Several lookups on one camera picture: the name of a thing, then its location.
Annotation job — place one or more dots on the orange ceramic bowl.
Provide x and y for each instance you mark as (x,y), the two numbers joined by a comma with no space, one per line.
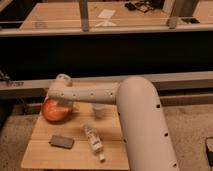
(54,111)

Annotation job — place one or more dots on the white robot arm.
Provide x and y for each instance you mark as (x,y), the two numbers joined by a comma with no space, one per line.
(142,119)

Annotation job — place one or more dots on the clear plastic cup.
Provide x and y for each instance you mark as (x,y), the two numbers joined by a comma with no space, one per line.
(98,109)

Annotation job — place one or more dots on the white tube bottle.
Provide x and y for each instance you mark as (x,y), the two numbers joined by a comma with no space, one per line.
(95,142)

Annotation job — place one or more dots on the white paper sheet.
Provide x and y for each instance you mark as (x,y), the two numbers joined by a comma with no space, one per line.
(106,14)

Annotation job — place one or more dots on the metal clamp left edge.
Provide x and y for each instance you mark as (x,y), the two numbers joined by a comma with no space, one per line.
(4,77)

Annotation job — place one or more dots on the grey metal post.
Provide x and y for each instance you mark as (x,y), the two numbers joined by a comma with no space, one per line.
(175,12)
(83,7)

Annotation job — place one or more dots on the grey metal post right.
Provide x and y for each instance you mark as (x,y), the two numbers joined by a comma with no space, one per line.
(175,12)

